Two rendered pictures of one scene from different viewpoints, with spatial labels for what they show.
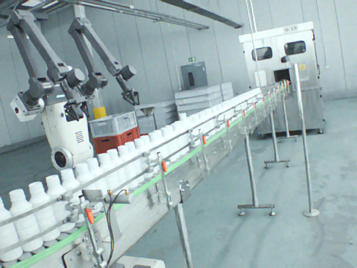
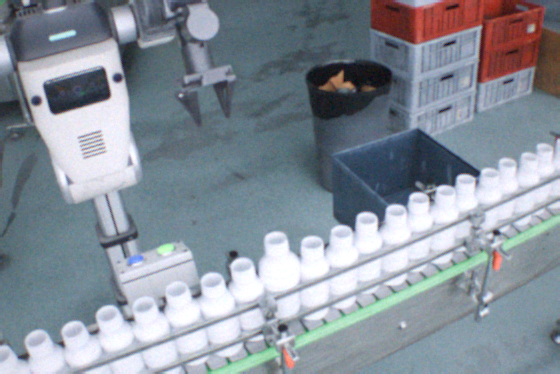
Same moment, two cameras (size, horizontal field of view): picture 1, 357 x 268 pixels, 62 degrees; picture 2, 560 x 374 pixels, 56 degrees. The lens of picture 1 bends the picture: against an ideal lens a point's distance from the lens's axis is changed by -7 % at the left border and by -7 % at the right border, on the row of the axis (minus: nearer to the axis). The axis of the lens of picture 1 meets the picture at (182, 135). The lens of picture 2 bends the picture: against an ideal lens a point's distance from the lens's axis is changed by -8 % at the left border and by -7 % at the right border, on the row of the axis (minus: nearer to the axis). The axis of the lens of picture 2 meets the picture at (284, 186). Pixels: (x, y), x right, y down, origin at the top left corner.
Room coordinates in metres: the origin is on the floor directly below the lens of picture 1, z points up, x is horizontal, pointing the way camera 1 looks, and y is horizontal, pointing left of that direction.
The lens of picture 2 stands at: (1.18, -0.49, 1.78)
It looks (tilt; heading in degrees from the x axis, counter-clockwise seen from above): 34 degrees down; 41
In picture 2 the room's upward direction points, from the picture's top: 5 degrees counter-clockwise
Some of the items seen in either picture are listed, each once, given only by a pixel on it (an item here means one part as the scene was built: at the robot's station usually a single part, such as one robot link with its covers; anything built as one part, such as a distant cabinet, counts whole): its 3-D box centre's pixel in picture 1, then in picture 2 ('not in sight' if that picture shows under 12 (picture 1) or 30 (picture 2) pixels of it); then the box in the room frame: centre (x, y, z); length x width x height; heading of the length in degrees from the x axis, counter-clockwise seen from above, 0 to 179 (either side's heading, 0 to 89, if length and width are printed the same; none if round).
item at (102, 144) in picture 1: (117, 139); (427, 8); (4.28, 0.89, 0.78); 0.61 x 0.41 x 0.22; 160
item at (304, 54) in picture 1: (287, 81); not in sight; (6.55, -2.41, 1.05); 1.60 x 1.40 x 2.10; 154
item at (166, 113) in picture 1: (160, 117); not in sight; (9.62, 0.54, 0.50); 1.23 x 1.05 x 1.00; 152
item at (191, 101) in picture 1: (201, 108); not in sight; (8.92, -0.67, 0.59); 1.24 x 1.03 x 1.17; 156
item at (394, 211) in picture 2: (202, 126); (393, 245); (1.91, -0.13, 1.08); 0.06 x 0.06 x 0.17
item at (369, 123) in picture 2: not in sight; (350, 129); (3.42, 0.92, 0.32); 0.45 x 0.45 x 0.64
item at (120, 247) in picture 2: not in sight; (132, 279); (1.80, 0.66, 0.66); 0.11 x 0.11 x 0.40; 64
